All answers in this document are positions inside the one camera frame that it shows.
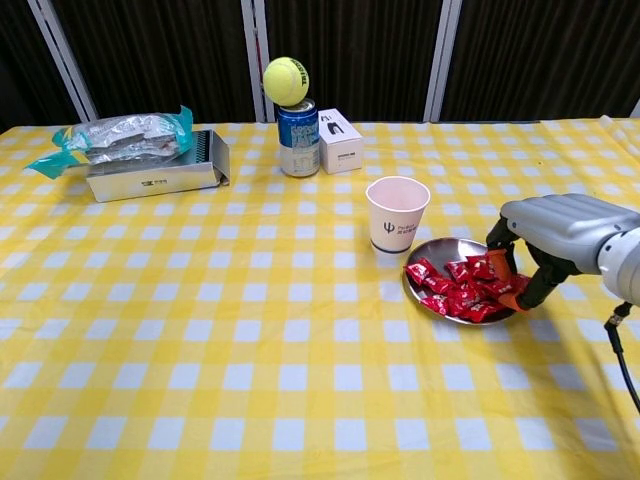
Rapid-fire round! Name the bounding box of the white paper cup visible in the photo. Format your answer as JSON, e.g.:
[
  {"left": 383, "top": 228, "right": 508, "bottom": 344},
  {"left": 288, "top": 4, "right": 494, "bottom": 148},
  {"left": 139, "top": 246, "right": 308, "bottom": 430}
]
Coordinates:
[{"left": 365, "top": 175, "right": 432, "bottom": 255}]

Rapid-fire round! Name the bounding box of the teal silver snack bag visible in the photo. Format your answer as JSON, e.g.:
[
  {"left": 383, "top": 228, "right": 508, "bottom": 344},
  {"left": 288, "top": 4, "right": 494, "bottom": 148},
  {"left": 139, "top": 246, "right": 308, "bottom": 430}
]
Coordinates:
[{"left": 25, "top": 104, "right": 195, "bottom": 180}]

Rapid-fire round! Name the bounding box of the small white carton box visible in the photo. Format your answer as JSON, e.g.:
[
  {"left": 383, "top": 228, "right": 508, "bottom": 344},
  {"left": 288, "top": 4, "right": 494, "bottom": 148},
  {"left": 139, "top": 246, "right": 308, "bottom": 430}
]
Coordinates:
[{"left": 317, "top": 108, "right": 364, "bottom": 175}]

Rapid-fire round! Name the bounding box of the small metal bowl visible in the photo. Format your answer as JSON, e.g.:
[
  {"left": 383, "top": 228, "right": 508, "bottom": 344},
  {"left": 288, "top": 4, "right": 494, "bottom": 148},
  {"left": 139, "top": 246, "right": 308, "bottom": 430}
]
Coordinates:
[{"left": 402, "top": 238, "right": 526, "bottom": 326}]

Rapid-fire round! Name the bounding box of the silver cardboard box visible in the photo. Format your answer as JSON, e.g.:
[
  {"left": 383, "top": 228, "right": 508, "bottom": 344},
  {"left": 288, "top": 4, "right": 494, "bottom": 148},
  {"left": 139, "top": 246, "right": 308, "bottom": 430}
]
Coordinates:
[{"left": 85, "top": 128, "right": 232, "bottom": 204}]

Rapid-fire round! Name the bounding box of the blue drink can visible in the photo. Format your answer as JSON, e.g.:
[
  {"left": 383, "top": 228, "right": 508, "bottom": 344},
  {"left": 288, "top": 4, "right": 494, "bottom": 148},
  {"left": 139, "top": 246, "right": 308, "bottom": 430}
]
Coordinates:
[{"left": 276, "top": 97, "right": 321, "bottom": 179}]

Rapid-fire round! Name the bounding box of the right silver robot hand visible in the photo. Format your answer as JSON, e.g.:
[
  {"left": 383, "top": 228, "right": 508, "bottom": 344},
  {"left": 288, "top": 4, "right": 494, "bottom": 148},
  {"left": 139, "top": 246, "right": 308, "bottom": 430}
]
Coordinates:
[{"left": 485, "top": 193, "right": 640, "bottom": 314}]

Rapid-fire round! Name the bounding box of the yellow tennis ball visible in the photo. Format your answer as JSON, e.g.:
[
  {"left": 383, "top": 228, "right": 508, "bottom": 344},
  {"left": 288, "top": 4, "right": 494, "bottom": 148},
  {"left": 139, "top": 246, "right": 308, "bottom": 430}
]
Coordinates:
[{"left": 263, "top": 56, "right": 311, "bottom": 106}]

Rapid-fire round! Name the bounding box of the yellow white checked tablecloth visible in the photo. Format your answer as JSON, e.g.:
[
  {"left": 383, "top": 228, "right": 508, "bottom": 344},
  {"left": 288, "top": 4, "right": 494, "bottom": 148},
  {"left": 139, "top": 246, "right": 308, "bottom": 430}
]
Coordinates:
[{"left": 0, "top": 117, "right": 640, "bottom": 480}]

